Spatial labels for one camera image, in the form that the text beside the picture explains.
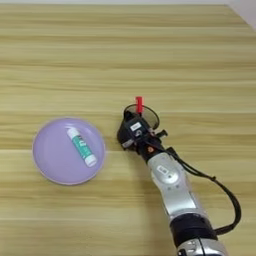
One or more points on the small black box white label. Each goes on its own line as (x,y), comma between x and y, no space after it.
(136,126)

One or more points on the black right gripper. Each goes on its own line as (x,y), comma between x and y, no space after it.
(150,148)

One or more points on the green white glue stick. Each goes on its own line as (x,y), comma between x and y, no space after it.
(81,146)

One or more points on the red cap marker pen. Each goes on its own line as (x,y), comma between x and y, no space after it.
(138,101)

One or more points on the round purple plate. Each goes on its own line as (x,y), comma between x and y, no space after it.
(56,166)

